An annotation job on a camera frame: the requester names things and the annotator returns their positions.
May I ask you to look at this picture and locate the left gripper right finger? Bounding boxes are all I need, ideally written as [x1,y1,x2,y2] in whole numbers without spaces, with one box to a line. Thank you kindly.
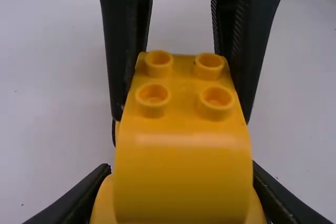
[251,159,329,224]

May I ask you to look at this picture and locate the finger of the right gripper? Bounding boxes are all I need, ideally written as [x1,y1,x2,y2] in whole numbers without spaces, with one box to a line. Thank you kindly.
[209,0,284,125]
[91,0,154,148]

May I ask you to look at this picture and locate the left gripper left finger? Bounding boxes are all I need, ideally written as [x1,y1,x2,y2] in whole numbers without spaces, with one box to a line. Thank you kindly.
[20,163,113,224]

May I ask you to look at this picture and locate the yellow toy car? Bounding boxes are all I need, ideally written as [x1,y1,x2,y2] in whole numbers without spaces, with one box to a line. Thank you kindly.
[88,49,266,224]

